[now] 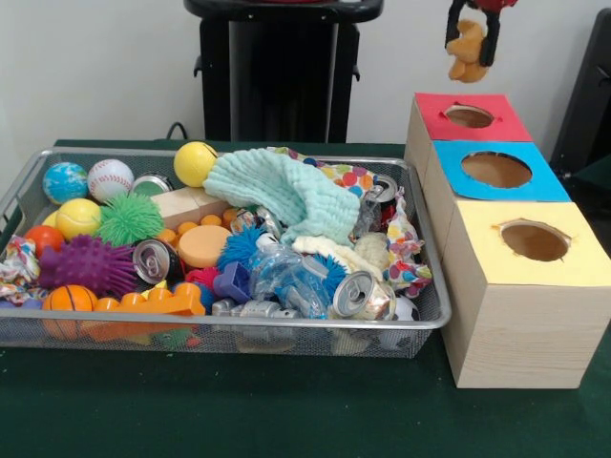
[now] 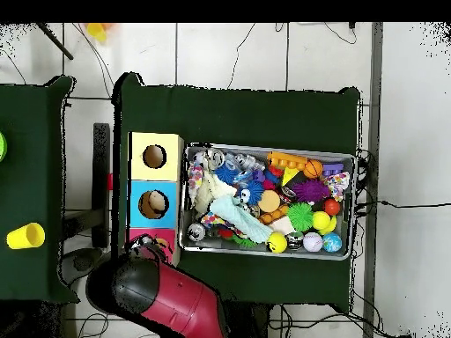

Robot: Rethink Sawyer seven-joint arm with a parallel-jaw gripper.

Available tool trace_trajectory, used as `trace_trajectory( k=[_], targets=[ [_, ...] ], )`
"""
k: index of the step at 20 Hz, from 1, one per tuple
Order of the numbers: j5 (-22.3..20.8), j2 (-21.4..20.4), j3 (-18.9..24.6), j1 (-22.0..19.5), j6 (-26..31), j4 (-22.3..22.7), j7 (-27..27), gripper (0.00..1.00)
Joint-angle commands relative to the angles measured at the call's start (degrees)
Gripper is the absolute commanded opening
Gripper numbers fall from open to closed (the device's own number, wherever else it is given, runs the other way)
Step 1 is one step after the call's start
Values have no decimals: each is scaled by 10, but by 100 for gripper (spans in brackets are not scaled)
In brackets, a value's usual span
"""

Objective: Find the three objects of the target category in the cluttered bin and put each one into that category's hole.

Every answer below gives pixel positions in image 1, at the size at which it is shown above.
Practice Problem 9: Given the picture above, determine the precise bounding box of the yellow smiley ball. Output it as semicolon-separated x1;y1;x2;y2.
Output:
173;141;220;189

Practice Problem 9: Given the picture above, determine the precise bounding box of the dark green table cloth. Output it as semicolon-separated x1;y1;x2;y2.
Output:
567;155;611;230
0;138;611;458

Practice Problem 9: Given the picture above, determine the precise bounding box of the black flat panel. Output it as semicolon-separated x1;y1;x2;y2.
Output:
548;8;611;168

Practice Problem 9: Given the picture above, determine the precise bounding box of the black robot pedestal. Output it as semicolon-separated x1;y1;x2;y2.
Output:
183;0;386;144

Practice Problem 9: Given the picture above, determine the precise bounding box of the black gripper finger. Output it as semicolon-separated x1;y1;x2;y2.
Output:
444;0;472;52
478;8;503;68

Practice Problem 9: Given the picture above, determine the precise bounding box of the shallow metal mesh bin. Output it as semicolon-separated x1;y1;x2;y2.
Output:
0;147;453;359

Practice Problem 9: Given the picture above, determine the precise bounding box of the wooden box with three holes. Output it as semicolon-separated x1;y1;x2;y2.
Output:
403;92;611;390

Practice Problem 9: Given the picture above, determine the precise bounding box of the white baseball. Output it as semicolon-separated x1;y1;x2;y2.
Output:
87;158;136;202

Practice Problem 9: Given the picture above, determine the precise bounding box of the mint green cloth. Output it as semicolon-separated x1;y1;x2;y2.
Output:
202;148;362;247

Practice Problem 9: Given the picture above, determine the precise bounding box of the green tentacle puffer ball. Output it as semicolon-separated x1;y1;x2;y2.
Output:
97;192;165;248

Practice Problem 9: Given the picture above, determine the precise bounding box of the blue globe ball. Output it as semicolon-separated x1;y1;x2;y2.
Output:
42;161;90;205

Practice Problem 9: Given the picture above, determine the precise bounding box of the black and white soccer ball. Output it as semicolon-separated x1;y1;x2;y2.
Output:
393;296;421;352

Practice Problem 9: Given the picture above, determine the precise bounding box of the brown monkey plush toy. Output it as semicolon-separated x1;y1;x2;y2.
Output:
447;18;491;83

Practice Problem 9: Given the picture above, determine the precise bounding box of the colourful polka-dot cloth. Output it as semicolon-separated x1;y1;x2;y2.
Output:
267;146;378;198
384;186;433;300

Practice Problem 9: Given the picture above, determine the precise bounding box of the purple spiky ball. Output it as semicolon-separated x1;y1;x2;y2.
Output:
37;234;139;300

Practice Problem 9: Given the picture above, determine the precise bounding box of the cream white cloth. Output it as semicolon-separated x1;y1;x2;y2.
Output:
291;232;390;282

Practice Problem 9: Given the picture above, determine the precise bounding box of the orange plastic building block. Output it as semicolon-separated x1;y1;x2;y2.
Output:
93;281;207;317

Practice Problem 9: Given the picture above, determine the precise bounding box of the orange basketball toy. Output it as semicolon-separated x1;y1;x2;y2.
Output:
41;284;99;343

